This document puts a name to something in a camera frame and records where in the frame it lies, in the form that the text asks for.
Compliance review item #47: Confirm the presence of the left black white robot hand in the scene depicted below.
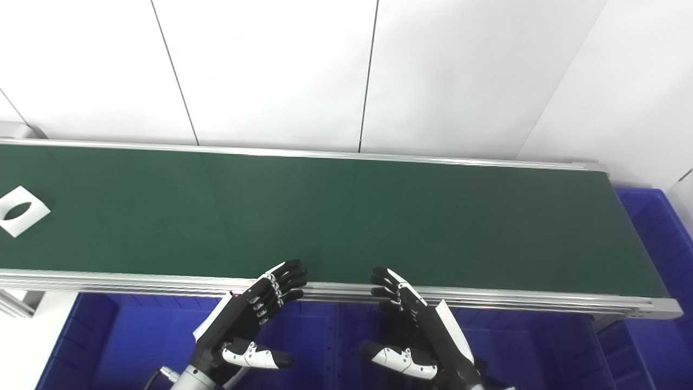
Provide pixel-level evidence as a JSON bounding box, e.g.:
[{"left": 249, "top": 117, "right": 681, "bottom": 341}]
[{"left": 193, "top": 259, "right": 308, "bottom": 381}]

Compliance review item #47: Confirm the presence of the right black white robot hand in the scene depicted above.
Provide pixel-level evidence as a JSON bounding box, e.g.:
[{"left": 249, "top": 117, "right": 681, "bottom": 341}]
[{"left": 359, "top": 266, "right": 483, "bottom": 389}]

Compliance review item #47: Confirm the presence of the white square part with hole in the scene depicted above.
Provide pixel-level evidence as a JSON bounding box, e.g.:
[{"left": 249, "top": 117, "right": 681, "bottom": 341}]
[{"left": 0, "top": 186, "right": 51, "bottom": 238}]

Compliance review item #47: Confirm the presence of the green conveyor belt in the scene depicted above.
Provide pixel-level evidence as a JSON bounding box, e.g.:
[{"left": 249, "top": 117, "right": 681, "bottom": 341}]
[
  {"left": 0, "top": 144, "right": 670, "bottom": 298},
  {"left": 0, "top": 138, "right": 684, "bottom": 320}
]

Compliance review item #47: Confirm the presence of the blue plastic bin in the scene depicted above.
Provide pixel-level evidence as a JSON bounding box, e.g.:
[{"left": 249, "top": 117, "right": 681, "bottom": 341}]
[
  {"left": 333, "top": 301, "right": 604, "bottom": 390},
  {"left": 35, "top": 292, "right": 339, "bottom": 390},
  {"left": 593, "top": 187, "right": 693, "bottom": 390}
]

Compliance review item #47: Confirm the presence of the aluminium conveyor leg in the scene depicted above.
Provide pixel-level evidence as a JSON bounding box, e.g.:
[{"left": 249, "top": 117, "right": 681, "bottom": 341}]
[{"left": 0, "top": 290, "right": 45, "bottom": 319}]

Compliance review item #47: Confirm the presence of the grey conveyor end housing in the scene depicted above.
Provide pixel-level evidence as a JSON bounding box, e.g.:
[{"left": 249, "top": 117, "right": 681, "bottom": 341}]
[{"left": 0, "top": 122, "right": 47, "bottom": 140}]

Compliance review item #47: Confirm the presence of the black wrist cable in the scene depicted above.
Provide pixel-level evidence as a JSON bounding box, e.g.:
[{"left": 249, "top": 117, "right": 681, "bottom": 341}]
[{"left": 143, "top": 366, "right": 182, "bottom": 390}]

